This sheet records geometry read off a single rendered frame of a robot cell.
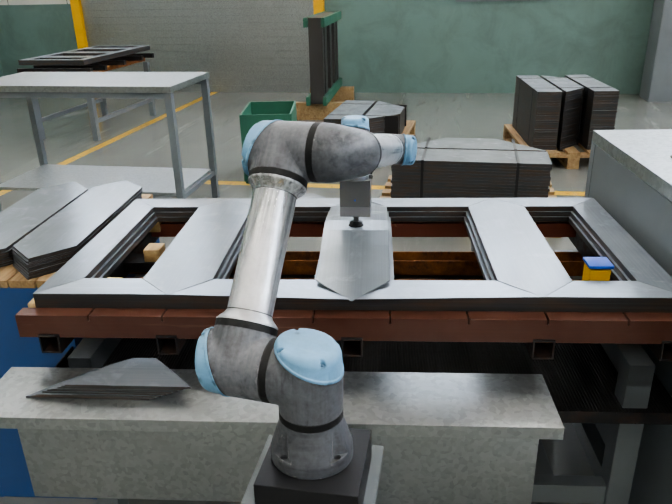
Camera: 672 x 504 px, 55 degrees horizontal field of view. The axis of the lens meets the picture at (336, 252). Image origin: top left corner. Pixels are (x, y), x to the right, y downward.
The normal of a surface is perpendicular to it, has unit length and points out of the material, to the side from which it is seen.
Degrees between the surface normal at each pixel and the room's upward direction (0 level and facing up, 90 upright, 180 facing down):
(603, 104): 90
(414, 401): 0
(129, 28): 90
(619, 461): 90
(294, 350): 8
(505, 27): 90
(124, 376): 0
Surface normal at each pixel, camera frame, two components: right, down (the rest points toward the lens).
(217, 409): -0.02, -0.92
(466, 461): -0.06, 0.39
